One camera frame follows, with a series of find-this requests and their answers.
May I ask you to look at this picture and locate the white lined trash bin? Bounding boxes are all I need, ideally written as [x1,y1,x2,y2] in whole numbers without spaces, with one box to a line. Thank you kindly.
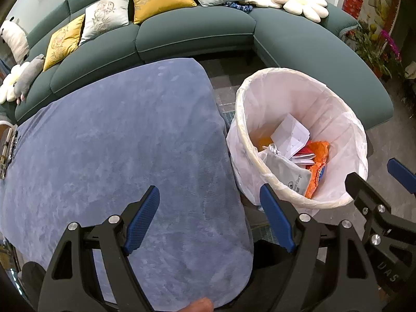
[226,68,370,217]

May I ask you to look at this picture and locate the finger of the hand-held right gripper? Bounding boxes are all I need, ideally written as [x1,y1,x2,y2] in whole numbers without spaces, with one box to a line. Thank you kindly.
[387,158,416,199]
[345,172,416,261]

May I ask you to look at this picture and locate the white cloth pouch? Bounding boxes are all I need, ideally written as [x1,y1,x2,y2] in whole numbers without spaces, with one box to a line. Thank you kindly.
[258,146,313,198]

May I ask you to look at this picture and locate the white plush toy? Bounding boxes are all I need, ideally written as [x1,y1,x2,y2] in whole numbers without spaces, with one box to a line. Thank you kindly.
[0,18,30,65]

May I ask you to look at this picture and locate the green curved sofa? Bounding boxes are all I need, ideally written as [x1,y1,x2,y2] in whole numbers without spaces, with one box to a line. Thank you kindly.
[15,0,395,131]

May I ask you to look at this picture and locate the blue plush blanket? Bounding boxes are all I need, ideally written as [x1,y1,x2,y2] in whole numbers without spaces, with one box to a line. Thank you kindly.
[0,58,255,311]

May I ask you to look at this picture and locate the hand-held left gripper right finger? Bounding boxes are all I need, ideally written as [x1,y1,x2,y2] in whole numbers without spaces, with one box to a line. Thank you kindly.
[260,184,381,312]

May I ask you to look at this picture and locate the orange snack bag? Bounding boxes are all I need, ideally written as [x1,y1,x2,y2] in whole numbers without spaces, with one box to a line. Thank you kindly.
[305,141,331,199]

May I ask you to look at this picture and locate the wall painting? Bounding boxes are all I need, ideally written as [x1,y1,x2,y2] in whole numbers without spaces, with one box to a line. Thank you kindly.
[361,0,402,36]

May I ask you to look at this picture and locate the grey mouse plush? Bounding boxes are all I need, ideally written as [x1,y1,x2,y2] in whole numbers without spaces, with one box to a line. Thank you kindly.
[16,54,45,105]

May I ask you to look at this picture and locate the white paper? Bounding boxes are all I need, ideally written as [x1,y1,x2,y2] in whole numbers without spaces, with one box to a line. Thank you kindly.
[271,114,311,161]

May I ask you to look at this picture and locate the blue beaded item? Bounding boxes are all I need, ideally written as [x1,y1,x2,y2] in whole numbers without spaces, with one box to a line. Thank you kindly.
[224,2,254,14]

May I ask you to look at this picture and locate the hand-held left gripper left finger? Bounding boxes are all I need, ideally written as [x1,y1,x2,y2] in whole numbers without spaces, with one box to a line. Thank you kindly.
[38,185,160,312]

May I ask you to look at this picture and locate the dark metal object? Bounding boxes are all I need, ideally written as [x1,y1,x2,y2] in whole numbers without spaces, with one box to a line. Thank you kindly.
[0,127,21,179]

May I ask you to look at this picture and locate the potted flowering plant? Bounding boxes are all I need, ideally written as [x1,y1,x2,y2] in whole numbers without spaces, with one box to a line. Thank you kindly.
[349,23,404,79]

